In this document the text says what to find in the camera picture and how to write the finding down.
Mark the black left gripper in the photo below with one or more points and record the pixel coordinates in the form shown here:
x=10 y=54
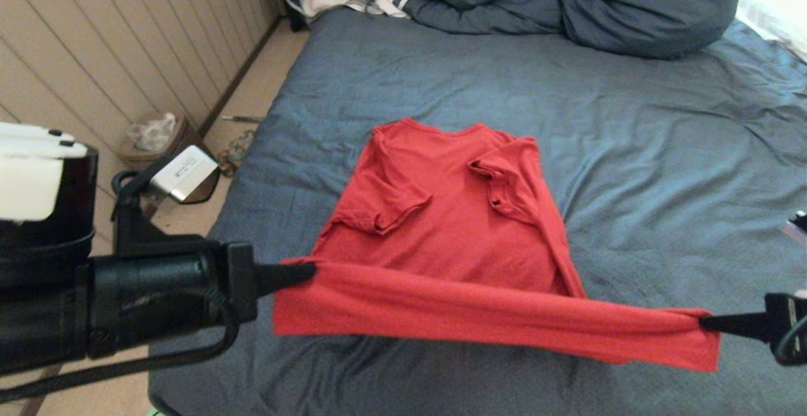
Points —
x=157 y=296

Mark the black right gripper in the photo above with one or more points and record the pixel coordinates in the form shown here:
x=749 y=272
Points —
x=782 y=315

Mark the red t-shirt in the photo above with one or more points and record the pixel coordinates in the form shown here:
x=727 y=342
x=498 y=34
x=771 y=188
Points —
x=454 y=214

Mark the thin metal tool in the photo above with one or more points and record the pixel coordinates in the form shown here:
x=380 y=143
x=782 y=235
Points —
x=243 y=118

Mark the brown waste bin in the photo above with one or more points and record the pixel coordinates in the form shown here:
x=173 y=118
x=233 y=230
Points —
x=129 y=159

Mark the blue-grey bed sheet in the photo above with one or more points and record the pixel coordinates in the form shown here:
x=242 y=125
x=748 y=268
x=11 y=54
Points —
x=662 y=151

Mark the clear plastic bin bag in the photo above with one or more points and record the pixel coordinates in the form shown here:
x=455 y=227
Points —
x=151 y=133

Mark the white pillow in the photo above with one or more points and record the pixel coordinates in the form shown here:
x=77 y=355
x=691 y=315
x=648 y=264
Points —
x=778 y=16

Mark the blue crumpled duvet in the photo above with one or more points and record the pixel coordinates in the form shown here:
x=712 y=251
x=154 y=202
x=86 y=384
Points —
x=599 y=6

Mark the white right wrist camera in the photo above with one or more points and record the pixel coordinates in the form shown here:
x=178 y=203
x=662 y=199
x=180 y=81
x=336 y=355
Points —
x=797 y=233

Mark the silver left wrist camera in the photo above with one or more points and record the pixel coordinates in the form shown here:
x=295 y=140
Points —
x=183 y=173

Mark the black left camera bracket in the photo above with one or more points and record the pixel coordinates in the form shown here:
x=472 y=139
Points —
x=135 y=233

